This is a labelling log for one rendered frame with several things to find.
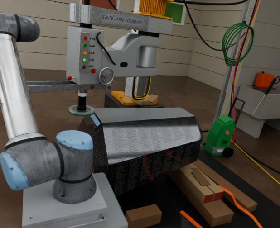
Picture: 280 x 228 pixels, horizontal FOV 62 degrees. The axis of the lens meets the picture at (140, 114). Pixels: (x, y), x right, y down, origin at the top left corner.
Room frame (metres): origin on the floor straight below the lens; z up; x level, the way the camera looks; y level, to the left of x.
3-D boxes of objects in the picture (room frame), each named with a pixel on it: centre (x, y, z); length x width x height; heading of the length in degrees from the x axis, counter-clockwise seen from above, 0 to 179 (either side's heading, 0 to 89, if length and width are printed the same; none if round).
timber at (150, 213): (1.65, -0.16, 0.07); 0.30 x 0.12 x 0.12; 118
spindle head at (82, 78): (1.94, 0.44, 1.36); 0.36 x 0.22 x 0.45; 134
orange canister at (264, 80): (4.65, -2.34, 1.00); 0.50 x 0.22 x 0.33; 117
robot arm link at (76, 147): (0.87, 0.26, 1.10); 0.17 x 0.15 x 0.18; 133
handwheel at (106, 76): (1.88, 0.33, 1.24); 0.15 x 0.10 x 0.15; 134
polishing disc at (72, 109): (1.88, 0.50, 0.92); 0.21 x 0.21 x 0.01
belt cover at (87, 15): (2.12, 0.25, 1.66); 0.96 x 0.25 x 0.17; 134
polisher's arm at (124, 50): (2.14, 0.21, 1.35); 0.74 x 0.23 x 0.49; 134
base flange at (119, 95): (2.98, 0.11, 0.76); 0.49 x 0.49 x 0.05; 30
